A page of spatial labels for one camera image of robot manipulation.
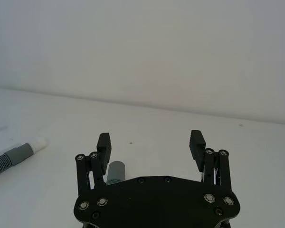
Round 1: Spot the grey ribbed hose, white tip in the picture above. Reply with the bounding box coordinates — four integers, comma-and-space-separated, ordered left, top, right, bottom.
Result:
0, 135, 48, 181

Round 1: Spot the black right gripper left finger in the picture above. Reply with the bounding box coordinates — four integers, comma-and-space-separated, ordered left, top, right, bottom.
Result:
75, 132, 114, 194

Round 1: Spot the white table cloth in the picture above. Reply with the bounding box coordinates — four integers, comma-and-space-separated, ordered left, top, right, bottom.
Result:
0, 86, 285, 228

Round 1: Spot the grey hose end cuff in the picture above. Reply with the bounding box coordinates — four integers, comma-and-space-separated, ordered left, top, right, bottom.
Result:
105, 161, 127, 186

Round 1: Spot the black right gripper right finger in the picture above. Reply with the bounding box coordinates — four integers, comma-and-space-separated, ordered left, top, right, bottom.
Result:
188, 129, 234, 193

